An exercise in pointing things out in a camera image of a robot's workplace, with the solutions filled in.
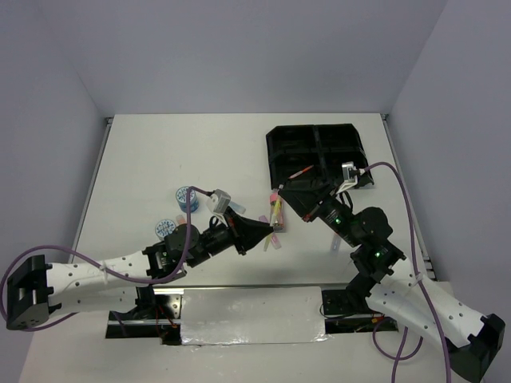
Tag purple highlighter marker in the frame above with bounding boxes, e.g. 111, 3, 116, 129
259, 215, 282, 251

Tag blue highlighter marker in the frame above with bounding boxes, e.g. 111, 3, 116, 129
229, 201, 246, 214

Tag orange slim highlighter pen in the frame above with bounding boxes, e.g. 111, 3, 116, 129
288, 165, 314, 180

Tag blue tape roll front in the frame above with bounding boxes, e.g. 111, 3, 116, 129
154, 219, 176, 240

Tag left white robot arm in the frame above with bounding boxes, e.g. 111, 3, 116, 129
1, 209, 274, 332

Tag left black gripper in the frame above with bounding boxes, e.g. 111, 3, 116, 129
186, 204, 272, 267

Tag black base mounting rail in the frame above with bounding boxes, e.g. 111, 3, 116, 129
105, 286, 398, 346

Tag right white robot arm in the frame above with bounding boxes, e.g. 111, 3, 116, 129
279, 181, 505, 382

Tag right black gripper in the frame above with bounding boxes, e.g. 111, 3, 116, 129
276, 179, 359, 246

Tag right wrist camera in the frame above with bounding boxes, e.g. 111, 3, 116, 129
337, 162, 359, 194

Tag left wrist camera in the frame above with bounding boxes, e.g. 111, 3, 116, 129
206, 189, 231, 215

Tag blue tape roll rear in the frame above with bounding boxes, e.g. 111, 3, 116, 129
175, 186, 200, 212

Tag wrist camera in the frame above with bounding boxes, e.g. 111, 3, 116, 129
206, 189, 231, 215
337, 162, 359, 194

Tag black compartment organizer tray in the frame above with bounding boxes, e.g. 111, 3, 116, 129
266, 124, 369, 188

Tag blue tape roll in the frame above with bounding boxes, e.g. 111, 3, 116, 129
154, 219, 176, 240
175, 186, 200, 212

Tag pink capped crayon tube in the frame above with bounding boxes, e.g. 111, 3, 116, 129
270, 189, 286, 232

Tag yellow slim highlighter pen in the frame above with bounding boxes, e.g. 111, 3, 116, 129
263, 199, 281, 251

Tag orange yellow highlighter marker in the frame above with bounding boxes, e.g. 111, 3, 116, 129
176, 215, 187, 225

